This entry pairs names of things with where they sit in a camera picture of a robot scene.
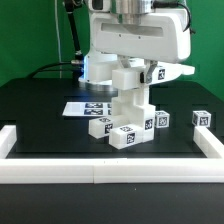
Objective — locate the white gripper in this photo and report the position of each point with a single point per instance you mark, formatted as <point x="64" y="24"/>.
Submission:
<point x="161" y="36"/>

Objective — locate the white chair back frame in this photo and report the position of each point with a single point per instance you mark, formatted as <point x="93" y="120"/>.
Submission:
<point x="134" y="77"/>

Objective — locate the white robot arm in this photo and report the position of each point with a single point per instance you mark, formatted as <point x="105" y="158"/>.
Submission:
<point x="129" y="12"/>

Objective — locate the white marker sheet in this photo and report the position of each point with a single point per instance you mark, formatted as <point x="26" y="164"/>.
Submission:
<point x="83" y="109"/>

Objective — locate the white U-shaped fence frame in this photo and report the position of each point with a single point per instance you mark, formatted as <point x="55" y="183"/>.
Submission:
<point x="27" y="171"/>

